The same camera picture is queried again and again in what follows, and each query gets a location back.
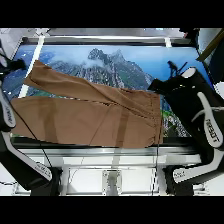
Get silver frame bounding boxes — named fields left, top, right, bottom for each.
left=11, top=145, right=210, bottom=197

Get black cable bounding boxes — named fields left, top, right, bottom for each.
left=8, top=99, right=54, bottom=170

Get brown pants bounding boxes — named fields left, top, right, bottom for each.
left=9, top=59, right=165, bottom=150

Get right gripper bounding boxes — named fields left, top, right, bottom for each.
left=147, top=77, right=178, bottom=100

